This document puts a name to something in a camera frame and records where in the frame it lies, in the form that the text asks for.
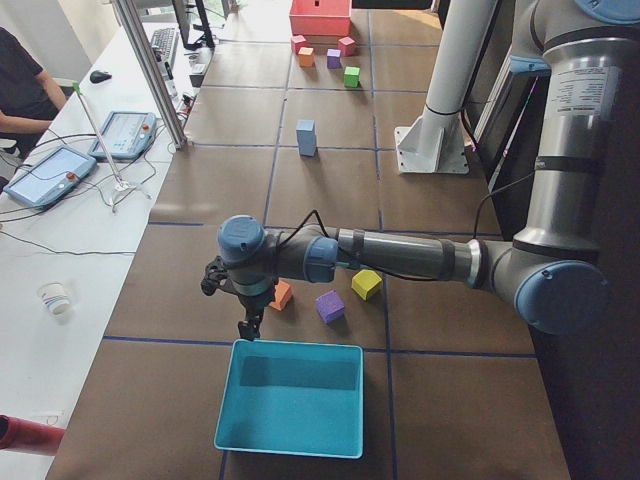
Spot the far teach pendant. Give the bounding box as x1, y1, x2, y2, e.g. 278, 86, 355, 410
100, 111, 157, 162

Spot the yellow foam block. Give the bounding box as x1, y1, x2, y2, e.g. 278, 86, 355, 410
351, 269, 382, 301

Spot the orange foam block right side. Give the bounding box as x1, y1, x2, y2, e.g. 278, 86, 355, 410
297, 47, 315, 68

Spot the light blue block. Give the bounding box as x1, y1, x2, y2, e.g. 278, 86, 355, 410
298, 139, 317, 157
296, 119, 316, 144

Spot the metal rod stand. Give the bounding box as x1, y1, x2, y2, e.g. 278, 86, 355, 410
72, 82, 156, 213

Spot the aluminium frame post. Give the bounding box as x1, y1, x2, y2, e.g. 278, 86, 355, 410
113, 0, 187, 150

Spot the purple foam block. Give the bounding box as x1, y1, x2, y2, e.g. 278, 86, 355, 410
315, 290, 345, 324
326, 49, 341, 70

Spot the orange foam block left side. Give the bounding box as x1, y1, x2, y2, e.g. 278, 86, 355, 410
269, 280, 293, 311

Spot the red cylinder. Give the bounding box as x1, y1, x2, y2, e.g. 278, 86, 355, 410
1, 415, 66, 456

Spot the paper cup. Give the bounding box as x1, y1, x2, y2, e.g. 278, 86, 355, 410
37, 282, 71, 316

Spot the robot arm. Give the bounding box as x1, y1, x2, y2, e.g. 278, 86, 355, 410
182, 1, 548, 354

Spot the pink plastic tray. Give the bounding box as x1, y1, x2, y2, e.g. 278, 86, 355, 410
289, 0, 352, 37

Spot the orange foam block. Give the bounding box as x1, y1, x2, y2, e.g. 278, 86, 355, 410
297, 47, 315, 68
269, 280, 293, 311

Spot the seated person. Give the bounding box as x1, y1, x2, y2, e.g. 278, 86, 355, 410
1, 28, 67, 158

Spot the black monitor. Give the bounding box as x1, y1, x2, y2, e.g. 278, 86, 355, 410
172, 0, 215, 51

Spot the purple foam block left side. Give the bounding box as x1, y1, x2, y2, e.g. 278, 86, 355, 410
315, 290, 345, 324

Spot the purple foam block right side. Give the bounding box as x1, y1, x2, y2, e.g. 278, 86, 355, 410
326, 49, 341, 70

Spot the magenta foam block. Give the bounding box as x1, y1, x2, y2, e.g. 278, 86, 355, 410
337, 36, 357, 57

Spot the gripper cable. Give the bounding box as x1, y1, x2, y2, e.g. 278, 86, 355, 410
277, 209, 361, 266

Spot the black computer mouse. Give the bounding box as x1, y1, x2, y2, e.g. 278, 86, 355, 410
89, 70, 112, 84

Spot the near teach pendant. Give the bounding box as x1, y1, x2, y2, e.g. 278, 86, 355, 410
3, 146, 97, 209

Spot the dark pink foam block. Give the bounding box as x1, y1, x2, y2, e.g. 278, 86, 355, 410
290, 35, 308, 54

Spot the teach pendant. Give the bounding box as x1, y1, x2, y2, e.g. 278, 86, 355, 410
100, 111, 157, 162
3, 146, 97, 209

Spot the black keyboard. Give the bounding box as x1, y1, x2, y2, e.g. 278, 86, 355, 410
150, 27, 179, 64

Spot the green foam block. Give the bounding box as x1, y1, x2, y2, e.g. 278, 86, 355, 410
343, 66, 361, 88

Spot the teal plastic bin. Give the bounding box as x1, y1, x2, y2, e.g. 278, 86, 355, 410
214, 340, 364, 459

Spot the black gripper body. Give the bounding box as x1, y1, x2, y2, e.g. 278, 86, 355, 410
200, 256, 278, 320

